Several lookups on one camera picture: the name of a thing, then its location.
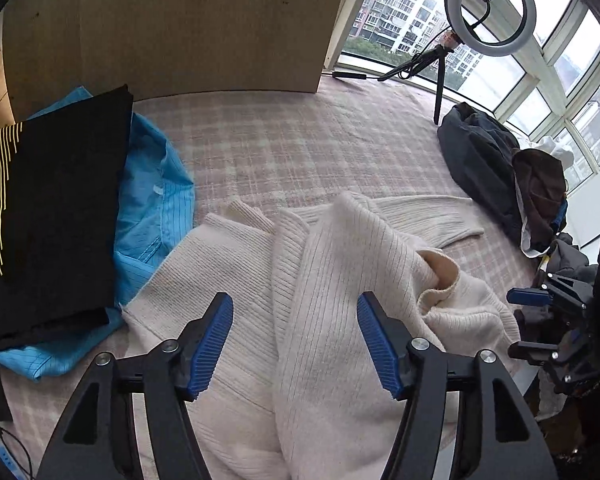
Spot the dark grey jacket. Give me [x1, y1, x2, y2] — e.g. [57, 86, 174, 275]
[437, 102, 531, 242]

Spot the black garment with yellow stripes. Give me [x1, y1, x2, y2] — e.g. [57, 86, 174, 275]
[0, 84, 135, 360]

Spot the cream ribbed knit sweater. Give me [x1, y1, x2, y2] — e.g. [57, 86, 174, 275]
[121, 191, 522, 480]

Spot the grey crumpled cloth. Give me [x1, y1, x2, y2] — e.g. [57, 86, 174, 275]
[545, 232, 600, 281]

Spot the white ring light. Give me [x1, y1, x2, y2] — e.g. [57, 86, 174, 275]
[446, 0, 537, 58]

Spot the black tripod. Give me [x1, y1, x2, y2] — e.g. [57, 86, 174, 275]
[377, 44, 457, 125]

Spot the black power cable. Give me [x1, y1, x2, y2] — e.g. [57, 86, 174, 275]
[0, 415, 35, 480]

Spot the brown garment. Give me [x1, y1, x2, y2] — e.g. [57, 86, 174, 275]
[512, 148, 569, 257]

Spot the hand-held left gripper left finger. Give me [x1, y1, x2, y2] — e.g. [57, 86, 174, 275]
[36, 291, 235, 480]

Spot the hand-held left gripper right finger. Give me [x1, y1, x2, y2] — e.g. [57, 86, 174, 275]
[357, 291, 561, 480]

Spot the white window frame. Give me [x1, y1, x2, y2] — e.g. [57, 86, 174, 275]
[322, 0, 600, 196]

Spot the black ring light cable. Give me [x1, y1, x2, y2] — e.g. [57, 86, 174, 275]
[415, 0, 492, 56]

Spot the wooden headboard panel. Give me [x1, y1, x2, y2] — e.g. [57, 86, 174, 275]
[2, 0, 358, 123]

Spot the pink plaid bed sheet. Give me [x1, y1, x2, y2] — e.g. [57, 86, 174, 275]
[0, 77, 543, 480]

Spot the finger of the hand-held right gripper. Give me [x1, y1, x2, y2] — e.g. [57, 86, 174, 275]
[508, 330, 581, 368]
[506, 274, 593, 313]

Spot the blue striped shirt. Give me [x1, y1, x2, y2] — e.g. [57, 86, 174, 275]
[0, 86, 196, 380]

